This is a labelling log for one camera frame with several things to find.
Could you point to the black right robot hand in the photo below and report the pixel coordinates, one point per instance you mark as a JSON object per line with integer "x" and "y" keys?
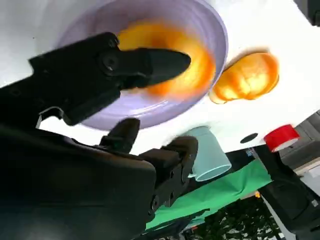
{"x": 62, "y": 180}

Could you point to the orange and white bread roll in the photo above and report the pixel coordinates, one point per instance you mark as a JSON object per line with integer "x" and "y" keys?
{"x": 190, "y": 75}
{"x": 247, "y": 77}

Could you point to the lilac plate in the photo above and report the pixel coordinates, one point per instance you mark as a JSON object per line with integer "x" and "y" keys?
{"x": 140, "y": 107}

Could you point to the pale green mug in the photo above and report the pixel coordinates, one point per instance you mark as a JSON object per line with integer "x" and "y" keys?
{"x": 212, "y": 160}

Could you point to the green cloth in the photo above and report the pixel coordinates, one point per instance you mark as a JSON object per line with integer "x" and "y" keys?
{"x": 225, "y": 192}

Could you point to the black machine stand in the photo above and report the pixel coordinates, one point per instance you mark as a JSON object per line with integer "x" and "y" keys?
{"x": 285, "y": 190}

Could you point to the red tape roll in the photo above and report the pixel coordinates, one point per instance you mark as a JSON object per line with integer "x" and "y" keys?
{"x": 281, "y": 137}

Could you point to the grey workshop machine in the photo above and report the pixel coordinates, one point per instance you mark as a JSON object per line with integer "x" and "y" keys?
{"x": 305, "y": 150}

